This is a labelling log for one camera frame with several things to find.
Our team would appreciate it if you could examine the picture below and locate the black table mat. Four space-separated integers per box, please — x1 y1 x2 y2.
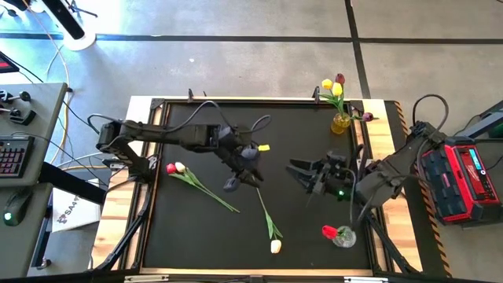
141 102 371 271

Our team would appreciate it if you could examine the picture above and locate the clear glass vase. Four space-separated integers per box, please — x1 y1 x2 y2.
332 226 358 249

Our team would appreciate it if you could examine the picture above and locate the black knob lever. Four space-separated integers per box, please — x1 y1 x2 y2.
0 89 32 105

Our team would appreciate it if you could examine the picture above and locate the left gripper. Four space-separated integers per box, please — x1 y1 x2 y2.
223 142 265 193

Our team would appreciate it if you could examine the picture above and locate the cream artificial tulip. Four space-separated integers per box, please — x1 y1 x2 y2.
256 187 284 255
174 161 240 214

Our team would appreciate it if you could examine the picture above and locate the black panel with hazard stripes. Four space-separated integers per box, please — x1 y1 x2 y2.
384 100 453 278

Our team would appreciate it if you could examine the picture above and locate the red portable power station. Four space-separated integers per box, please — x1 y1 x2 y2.
420 136 503 227

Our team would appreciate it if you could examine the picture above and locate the yellow floor cable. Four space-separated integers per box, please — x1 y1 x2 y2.
21 0 72 166

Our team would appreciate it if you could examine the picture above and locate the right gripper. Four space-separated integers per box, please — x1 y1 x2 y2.
285 152 355 200

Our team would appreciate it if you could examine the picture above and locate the grey equipment case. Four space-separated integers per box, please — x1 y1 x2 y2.
455 100 503 139

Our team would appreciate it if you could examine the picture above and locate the black computer mouse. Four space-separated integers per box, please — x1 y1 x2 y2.
2 188 33 227

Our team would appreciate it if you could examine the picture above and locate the black metal beam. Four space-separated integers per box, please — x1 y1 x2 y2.
39 163 107 205

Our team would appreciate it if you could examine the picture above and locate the black computer keyboard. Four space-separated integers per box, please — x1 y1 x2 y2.
0 135 35 178

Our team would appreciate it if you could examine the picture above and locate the yellow artificial tulip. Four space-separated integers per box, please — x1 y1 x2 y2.
318 78 345 117
331 82 347 119

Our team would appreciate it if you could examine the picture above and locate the black desk clamp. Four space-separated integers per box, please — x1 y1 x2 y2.
9 108 37 126

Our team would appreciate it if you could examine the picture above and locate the amber glass vase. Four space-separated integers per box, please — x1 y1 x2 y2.
330 112 352 136

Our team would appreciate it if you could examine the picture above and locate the black metal table frame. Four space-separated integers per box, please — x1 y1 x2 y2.
117 97 420 276

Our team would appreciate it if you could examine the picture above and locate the dark maroon artificial tulip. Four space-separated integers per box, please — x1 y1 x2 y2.
347 112 380 123
335 72 347 119

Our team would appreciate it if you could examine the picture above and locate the silver metal bracket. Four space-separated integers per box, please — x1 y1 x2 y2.
123 274 170 283
343 276 390 283

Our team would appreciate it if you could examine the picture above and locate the red artificial tulip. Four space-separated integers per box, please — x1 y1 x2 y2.
321 224 349 241
165 163 237 213

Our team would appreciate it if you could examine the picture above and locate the grey desk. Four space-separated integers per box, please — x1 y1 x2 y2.
0 82 68 188
0 182 54 280

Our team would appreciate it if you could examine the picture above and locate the white pedestal stand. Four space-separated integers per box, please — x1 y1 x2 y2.
41 0 97 51

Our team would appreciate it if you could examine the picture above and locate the dark monitor screen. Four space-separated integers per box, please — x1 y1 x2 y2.
0 50 20 75

